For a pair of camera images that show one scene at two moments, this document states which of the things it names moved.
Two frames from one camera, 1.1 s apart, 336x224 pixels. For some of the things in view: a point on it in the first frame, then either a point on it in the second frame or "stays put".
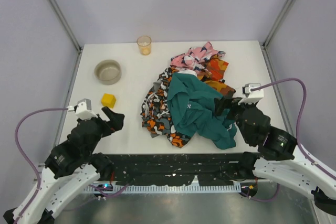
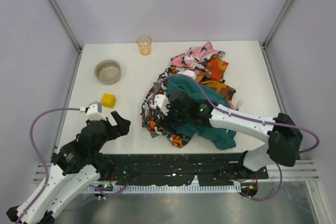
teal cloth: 193,104 stays put
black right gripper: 233,109 to 172,111
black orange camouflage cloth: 157,114 stays put
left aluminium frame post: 62,15 stays put
